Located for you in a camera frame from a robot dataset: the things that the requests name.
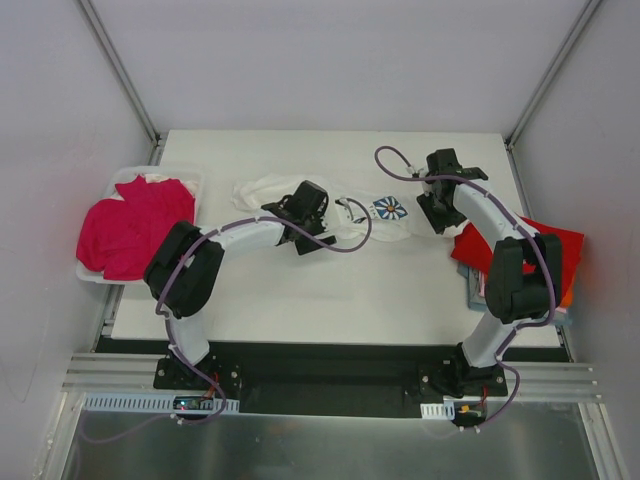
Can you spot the red folded t-shirt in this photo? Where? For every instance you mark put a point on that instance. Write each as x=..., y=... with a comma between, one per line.
x=472, y=250

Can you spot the left rear frame post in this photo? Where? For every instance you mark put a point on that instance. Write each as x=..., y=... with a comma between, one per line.
x=98, y=30

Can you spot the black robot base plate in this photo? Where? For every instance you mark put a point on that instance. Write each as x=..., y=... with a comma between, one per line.
x=451, y=378

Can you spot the white slotted cable duct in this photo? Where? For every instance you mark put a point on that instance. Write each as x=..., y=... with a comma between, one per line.
x=438, y=411
x=159, y=403

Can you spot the white slotted cable duct left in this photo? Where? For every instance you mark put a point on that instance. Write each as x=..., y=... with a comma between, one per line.
x=159, y=403

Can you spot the grey folded t-shirt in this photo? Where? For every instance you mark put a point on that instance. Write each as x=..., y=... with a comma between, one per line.
x=475, y=302

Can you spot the pink folded t-shirt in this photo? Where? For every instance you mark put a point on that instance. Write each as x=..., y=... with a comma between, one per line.
x=481, y=285

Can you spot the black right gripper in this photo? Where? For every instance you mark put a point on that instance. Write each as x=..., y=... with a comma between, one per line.
x=441, y=211

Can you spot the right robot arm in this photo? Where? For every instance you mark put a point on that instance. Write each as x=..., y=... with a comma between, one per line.
x=525, y=275

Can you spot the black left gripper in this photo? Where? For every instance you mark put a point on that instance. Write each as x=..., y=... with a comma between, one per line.
x=314, y=238

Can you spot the white t-shirt with flower print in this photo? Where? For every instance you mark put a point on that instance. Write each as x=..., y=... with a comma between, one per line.
x=395, y=215

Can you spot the blue-grey folded t-shirt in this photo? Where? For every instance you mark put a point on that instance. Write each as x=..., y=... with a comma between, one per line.
x=468, y=273

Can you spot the orange folded t-shirt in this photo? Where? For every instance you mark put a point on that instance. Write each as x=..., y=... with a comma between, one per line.
x=567, y=299

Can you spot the white slotted cable duct right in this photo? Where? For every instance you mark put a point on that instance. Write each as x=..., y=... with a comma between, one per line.
x=438, y=411

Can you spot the grey aluminium frame post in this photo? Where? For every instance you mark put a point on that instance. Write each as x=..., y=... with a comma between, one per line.
x=553, y=69

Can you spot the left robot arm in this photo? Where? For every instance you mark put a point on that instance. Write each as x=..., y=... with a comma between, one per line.
x=182, y=273

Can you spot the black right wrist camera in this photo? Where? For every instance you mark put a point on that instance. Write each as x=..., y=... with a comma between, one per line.
x=443, y=164

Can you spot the magenta t-shirt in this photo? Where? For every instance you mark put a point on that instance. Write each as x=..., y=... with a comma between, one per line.
x=135, y=230

